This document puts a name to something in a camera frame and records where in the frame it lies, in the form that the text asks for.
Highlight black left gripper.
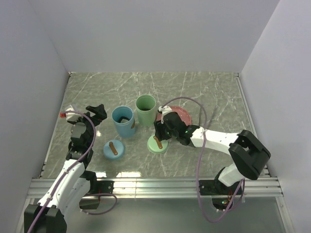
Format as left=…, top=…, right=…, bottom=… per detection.
left=69, top=104, right=106, bottom=148

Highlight green lid with brown handle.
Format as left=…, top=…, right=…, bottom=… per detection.
left=147, top=135, right=169, bottom=154

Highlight sushi piece pink centre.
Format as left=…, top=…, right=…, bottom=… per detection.
left=118, top=116, right=130, bottom=124

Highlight blue lid with brown handle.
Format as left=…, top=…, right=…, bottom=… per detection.
left=103, top=139, right=125, bottom=161

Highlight metal tongs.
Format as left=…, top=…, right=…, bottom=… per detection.
left=198, top=106, right=217, bottom=130

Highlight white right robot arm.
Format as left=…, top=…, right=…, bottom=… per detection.
left=154, top=112, right=271, bottom=196

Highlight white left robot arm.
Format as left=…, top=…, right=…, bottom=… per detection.
left=24, top=104, right=107, bottom=233

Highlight green plastic container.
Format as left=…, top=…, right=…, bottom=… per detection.
left=136, top=95, right=156, bottom=127

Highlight pink scalloped plate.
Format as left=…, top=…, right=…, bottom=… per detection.
left=156, top=106, right=192, bottom=125

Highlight blue plastic container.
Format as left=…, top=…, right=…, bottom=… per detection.
left=112, top=106, right=136, bottom=138

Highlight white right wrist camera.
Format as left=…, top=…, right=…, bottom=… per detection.
left=158, top=105, right=172, bottom=116

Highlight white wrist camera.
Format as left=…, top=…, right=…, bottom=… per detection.
left=59, top=104, right=80, bottom=122
left=158, top=105, right=172, bottom=116

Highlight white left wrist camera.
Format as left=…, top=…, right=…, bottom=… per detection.
left=59, top=104, right=80, bottom=122

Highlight aluminium left side rail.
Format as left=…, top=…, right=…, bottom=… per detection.
left=38, top=72, right=72, bottom=179

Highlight aluminium rail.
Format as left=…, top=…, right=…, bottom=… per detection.
left=234, top=72, right=271, bottom=178
left=28, top=176, right=282, bottom=200
left=38, top=72, right=72, bottom=179

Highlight aluminium front rail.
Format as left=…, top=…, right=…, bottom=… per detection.
left=28, top=176, right=282, bottom=200

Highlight aluminium right side rail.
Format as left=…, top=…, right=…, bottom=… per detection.
left=234, top=72, right=271, bottom=178

